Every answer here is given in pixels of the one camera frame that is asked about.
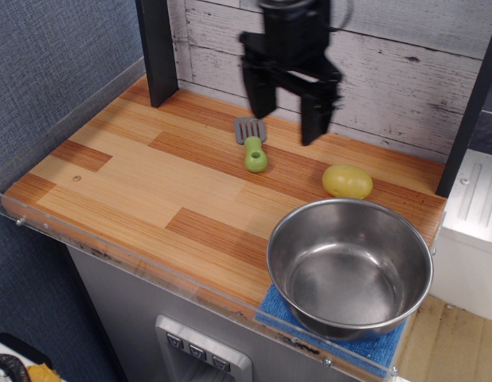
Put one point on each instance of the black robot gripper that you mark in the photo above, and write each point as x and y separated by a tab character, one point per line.
290	54

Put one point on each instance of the yellow potato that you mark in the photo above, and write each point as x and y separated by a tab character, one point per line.
347	181

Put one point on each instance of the stainless steel pot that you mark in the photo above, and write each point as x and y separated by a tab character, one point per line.
348	269

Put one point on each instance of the white toy sink unit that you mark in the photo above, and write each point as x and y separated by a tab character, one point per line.
463	244

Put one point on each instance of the grey toy fridge cabinet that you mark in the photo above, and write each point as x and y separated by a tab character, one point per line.
128	305

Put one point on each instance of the blue cloth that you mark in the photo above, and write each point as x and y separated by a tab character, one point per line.
375	356

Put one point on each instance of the silver dispenser panel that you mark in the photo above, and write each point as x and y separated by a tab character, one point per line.
193	356

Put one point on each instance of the green handled grey spatula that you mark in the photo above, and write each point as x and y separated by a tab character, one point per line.
250	133

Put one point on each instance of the black left vertical post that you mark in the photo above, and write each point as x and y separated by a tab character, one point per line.
158	49

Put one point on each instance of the black vertical post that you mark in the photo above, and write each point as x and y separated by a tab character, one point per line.
468	123
158	49

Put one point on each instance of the black right vertical post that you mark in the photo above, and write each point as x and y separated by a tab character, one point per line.
468	123

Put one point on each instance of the clear acrylic guard rail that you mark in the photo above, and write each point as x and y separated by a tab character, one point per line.
88	163

